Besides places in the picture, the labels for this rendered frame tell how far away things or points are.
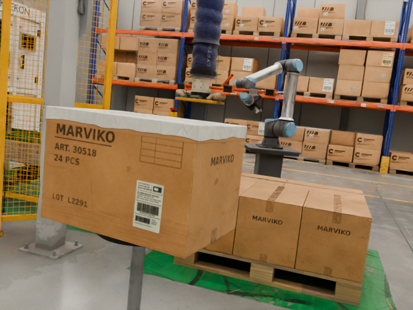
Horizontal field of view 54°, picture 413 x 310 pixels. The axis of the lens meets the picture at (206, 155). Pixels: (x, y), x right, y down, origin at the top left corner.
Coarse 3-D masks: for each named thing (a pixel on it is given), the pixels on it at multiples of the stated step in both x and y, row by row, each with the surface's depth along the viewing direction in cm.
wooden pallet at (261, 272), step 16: (176, 256) 274; (192, 256) 271; (224, 256) 264; (224, 272) 265; (240, 272) 267; (256, 272) 258; (272, 272) 255; (304, 272) 249; (288, 288) 252; (304, 288) 252; (320, 288) 255; (336, 288) 243; (352, 288) 241; (352, 304) 241
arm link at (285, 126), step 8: (288, 64) 380; (296, 64) 375; (288, 72) 380; (296, 72) 378; (288, 80) 380; (296, 80) 379; (288, 88) 380; (296, 88) 382; (288, 96) 380; (288, 104) 380; (288, 112) 381; (280, 120) 383; (288, 120) 380; (280, 128) 382; (288, 128) 378; (296, 128) 384; (280, 136) 388; (288, 136) 381
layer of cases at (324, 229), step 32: (256, 192) 274; (288, 192) 287; (320, 192) 301; (352, 192) 315; (256, 224) 256; (288, 224) 250; (320, 224) 244; (352, 224) 238; (256, 256) 257; (288, 256) 251; (320, 256) 245; (352, 256) 239
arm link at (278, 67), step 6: (282, 60) 388; (270, 66) 383; (276, 66) 383; (282, 66) 385; (258, 72) 374; (264, 72) 376; (270, 72) 379; (276, 72) 384; (282, 72) 389; (246, 78) 365; (258, 78) 371; (264, 78) 378; (234, 84) 366; (240, 84) 359
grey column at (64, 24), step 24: (72, 0) 256; (48, 24) 257; (72, 24) 260; (48, 48) 258; (72, 48) 263; (48, 72) 259; (72, 72) 266; (48, 96) 261; (72, 96) 269; (48, 240) 270
